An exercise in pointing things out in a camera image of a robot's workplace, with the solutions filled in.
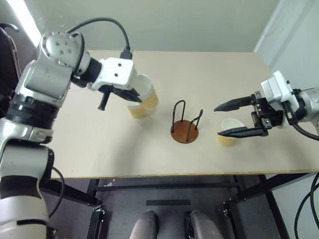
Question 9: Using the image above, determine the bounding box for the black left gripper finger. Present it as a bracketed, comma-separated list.
[97, 91, 111, 111]
[113, 87, 144, 103]

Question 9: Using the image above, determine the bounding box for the black metal table frame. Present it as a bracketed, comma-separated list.
[39, 173, 311, 239]

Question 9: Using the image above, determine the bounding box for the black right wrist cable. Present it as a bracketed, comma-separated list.
[284, 99, 319, 140]

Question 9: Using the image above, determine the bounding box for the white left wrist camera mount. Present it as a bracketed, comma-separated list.
[87, 57, 136, 92]

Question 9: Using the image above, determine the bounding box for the wire cup holder wooden base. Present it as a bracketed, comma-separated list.
[170, 100, 204, 145]

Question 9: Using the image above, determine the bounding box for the dark chair with black handle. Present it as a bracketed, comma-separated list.
[0, 23, 21, 120]

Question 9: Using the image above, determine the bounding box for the tall brown paper cup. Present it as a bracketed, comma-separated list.
[134, 74, 160, 112]

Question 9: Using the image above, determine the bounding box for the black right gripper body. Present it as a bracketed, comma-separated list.
[250, 91, 285, 130]

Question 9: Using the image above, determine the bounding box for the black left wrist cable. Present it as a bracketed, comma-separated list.
[66, 17, 134, 60]

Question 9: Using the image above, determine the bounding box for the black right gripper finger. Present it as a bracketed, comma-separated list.
[213, 95, 255, 113]
[217, 126, 269, 139]

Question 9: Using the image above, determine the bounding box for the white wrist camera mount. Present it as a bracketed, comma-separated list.
[87, 57, 136, 92]
[260, 70, 300, 111]

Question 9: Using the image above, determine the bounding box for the black floor strip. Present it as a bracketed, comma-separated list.
[145, 199, 191, 207]

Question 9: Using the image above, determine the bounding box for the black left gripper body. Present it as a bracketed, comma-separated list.
[99, 84, 126, 98]

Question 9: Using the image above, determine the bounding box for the dark rounded grey shape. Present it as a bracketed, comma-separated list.
[130, 210, 159, 239]
[185, 210, 225, 239]

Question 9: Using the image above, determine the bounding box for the short brown paper cup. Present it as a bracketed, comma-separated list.
[127, 101, 147, 120]

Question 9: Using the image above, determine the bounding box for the black left arm lower cable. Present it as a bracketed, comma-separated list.
[48, 166, 66, 218]

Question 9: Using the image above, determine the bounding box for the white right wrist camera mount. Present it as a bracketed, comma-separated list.
[260, 70, 300, 111]

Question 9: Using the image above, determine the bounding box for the black floor cable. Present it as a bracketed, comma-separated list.
[293, 171, 319, 239]

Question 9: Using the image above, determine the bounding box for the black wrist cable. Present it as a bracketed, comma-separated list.
[284, 99, 319, 140]
[66, 17, 134, 60]

